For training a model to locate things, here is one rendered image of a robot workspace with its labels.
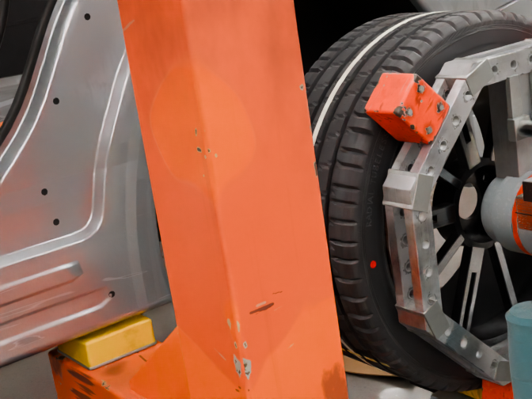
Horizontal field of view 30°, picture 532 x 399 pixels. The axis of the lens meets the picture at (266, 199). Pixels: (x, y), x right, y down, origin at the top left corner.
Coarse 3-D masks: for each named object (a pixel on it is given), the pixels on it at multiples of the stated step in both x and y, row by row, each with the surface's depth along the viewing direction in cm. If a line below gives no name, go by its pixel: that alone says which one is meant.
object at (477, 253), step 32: (480, 96) 191; (480, 128) 199; (480, 160) 169; (448, 192) 168; (480, 192) 176; (384, 224) 156; (448, 224) 167; (480, 224) 177; (448, 256) 168; (480, 256) 172; (512, 256) 193; (448, 288) 197; (480, 288) 192; (512, 288) 179; (480, 320) 183
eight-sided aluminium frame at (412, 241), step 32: (448, 64) 154; (480, 64) 151; (512, 64) 157; (448, 96) 150; (448, 128) 149; (416, 160) 148; (384, 192) 150; (416, 192) 146; (416, 224) 147; (416, 256) 148; (416, 288) 150; (416, 320) 152; (448, 320) 154; (448, 352) 161; (480, 352) 160
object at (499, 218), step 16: (528, 176) 160; (496, 192) 162; (512, 192) 159; (496, 208) 161; (512, 208) 158; (496, 224) 161; (512, 224) 158; (496, 240) 166; (512, 240) 160; (528, 240) 157
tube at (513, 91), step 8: (512, 80) 155; (512, 88) 155; (512, 96) 155; (520, 96) 157; (512, 104) 156; (520, 104) 157; (512, 112) 156; (520, 112) 157; (512, 120) 156; (520, 120) 156; (528, 120) 156; (512, 128) 156; (520, 128) 155; (528, 128) 154; (512, 136) 156; (520, 136) 157; (528, 136) 155
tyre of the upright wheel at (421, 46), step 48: (336, 48) 170; (384, 48) 160; (432, 48) 156; (480, 48) 163; (336, 96) 160; (336, 144) 155; (384, 144) 153; (336, 192) 153; (336, 240) 154; (384, 240) 156; (336, 288) 159; (384, 288) 157; (384, 336) 158; (432, 384) 167; (480, 384) 174
